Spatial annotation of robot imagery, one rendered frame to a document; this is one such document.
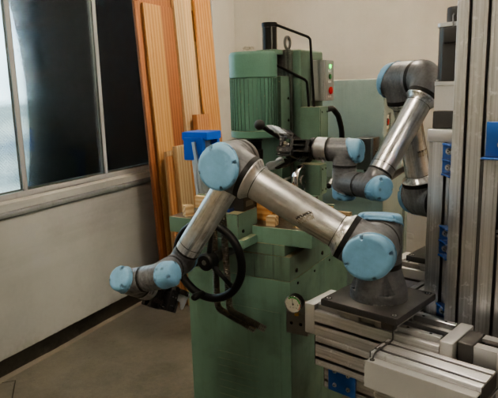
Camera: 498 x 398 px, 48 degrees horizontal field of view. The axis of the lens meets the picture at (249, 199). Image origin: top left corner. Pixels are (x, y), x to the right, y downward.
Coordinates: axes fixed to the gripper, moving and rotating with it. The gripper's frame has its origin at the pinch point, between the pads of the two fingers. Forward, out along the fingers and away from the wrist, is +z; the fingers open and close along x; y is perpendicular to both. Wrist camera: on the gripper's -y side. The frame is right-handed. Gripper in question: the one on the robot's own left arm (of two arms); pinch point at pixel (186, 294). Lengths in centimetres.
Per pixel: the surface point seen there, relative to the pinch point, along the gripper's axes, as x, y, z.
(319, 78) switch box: 20, -95, 23
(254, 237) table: 14.3, -24.7, 10.3
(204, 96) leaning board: -121, -150, 135
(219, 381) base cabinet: -4, 27, 42
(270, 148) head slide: 7, -63, 20
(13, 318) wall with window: -127, 25, 42
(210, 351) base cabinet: -7.5, 16.7, 36.7
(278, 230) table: 22.8, -28.4, 10.9
